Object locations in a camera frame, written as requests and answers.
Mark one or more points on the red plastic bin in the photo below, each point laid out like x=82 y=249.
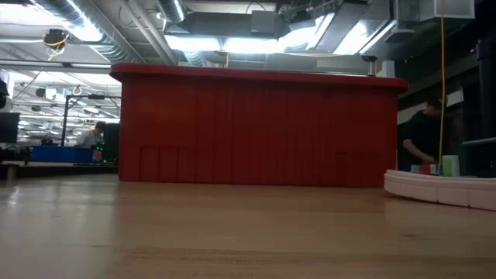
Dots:
x=252 y=128

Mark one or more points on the blue plastic bin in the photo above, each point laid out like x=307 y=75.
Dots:
x=62 y=154

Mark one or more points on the person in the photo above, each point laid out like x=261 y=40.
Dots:
x=420 y=131
x=91 y=135

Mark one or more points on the small red box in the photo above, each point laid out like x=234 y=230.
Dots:
x=425 y=169

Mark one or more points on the black pole stand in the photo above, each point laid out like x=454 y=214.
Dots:
x=65 y=116

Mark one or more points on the pale green box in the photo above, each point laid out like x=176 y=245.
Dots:
x=450 y=166

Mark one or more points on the black screen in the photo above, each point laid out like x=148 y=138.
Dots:
x=8 y=127

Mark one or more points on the ceiling-mounted black camera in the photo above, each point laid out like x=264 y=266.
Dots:
x=55 y=38

